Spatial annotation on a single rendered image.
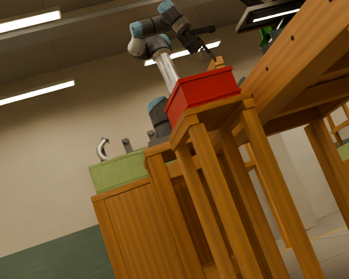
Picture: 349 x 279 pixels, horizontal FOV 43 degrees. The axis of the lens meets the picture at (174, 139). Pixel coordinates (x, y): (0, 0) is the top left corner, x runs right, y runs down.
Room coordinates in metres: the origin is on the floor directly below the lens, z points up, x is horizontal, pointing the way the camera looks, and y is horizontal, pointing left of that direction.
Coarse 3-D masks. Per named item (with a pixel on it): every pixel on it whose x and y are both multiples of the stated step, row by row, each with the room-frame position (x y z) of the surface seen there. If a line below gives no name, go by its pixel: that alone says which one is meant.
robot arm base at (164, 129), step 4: (164, 120) 2.19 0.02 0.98; (168, 120) 2.20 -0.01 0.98; (156, 124) 2.20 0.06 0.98; (160, 124) 2.19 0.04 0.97; (164, 124) 2.19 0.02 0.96; (168, 124) 2.19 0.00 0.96; (156, 128) 2.21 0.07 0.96; (160, 128) 2.19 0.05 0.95; (164, 128) 2.18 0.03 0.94; (168, 128) 2.18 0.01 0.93; (156, 132) 2.21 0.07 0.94; (160, 132) 2.19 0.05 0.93; (164, 132) 2.18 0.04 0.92; (168, 132) 2.17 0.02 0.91; (156, 136) 2.21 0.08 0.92; (160, 136) 2.18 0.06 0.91
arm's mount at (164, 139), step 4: (164, 136) 2.11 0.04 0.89; (168, 136) 2.11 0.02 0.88; (152, 140) 2.10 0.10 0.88; (156, 140) 2.10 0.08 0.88; (160, 140) 2.11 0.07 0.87; (164, 140) 2.11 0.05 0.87; (168, 140) 2.11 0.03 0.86; (148, 144) 2.13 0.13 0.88; (152, 144) 2.10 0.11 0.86; (156, 144) 2.10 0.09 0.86
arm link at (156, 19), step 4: (160, 16) 1.96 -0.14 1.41; (156, 20) 1.94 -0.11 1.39; (160, 20) 1.95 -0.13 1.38; (156, 24) 1.95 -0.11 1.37; (160, 24) 1.95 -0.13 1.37; (164, 24) 1.95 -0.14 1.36; (168, 24) 1.95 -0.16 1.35; (156, 28) 1.96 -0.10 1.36; (160, 28) 1.96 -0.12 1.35; (164, 28) 1.97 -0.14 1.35; (168, 28) 1.99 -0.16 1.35; (172, 28) 2.01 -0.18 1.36; (156, 32) 1.98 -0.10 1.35; (164, 32) 2.03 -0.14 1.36; (168, 32) 2.04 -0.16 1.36
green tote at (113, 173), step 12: (120, 156) 2.50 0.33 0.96; (132, 156) 2.52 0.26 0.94; (96, 168) 2.48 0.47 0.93; (108, 168) 2.49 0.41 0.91; (120, 168) 2.50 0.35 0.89; (132, 168) 2.52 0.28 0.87; (144, 168) 2.53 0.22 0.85; (96, 180) 2.47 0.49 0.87; (108, 180) 2.48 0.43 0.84; (120, 180) 2.50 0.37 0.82; (132, 180) 2.51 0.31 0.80; (96, 192) 2.49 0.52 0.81
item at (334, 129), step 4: (344, 104) 8.88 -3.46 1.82; (344, 108) 8.90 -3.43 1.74; (348, 112) 8.88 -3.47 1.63; (328, 116) 8.79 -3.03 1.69; (348, 116) 8.88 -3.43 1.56; (328, 120) 8.82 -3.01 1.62; (332, 120) 8.80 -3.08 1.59; (348, 120) 8.14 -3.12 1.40; (332, 124) 8.79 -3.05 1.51; (340, 124) 8.51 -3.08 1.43; (344, 124) 8.31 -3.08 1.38; (348, 124) 8.21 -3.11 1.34; (332, 128) 8.80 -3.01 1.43; (336, 128) 8.60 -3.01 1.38; (340, 128) 8.49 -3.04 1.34; (332, 132) 8.78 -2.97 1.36; (336, 132) 8.79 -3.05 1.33; (336, 136) 8.79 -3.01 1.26; (336, 140) 8.84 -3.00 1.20; (340, 140) 8.79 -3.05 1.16; (340, 144) 8.79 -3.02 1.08
